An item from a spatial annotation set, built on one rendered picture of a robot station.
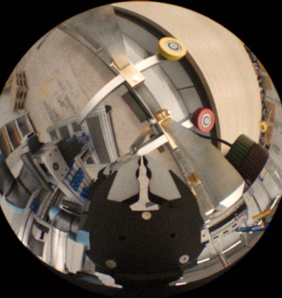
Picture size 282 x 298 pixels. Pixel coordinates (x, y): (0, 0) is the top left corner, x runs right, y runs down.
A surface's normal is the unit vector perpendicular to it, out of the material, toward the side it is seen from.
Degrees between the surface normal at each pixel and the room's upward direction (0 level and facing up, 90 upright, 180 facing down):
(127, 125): 0
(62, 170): 90
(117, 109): 0
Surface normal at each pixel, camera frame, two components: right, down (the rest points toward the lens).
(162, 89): 0.01, 0.52
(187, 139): -0.58, -0.70
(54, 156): 1.00, -0.07
